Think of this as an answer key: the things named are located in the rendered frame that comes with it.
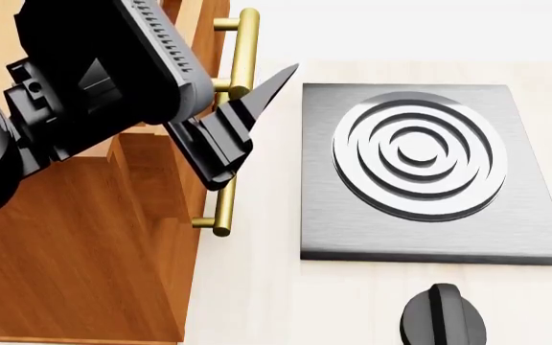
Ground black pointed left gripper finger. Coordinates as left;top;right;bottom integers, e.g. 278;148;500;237
198;62;301;167

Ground wooden cabinet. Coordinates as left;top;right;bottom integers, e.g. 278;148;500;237
0;0;232;345

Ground brushed steel stove plate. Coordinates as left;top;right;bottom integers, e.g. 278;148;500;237
299;82;552;267

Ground silver ringed burner coil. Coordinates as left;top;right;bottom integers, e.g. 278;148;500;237
331;89;509;223

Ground black stove knob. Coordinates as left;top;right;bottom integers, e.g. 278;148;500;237
398;282;489;345

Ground brass cabinet handle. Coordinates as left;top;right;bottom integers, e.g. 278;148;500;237
211;7;261;103
190;91;240;239

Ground dark grey vented camera box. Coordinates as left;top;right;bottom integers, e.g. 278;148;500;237
13;0;218;127

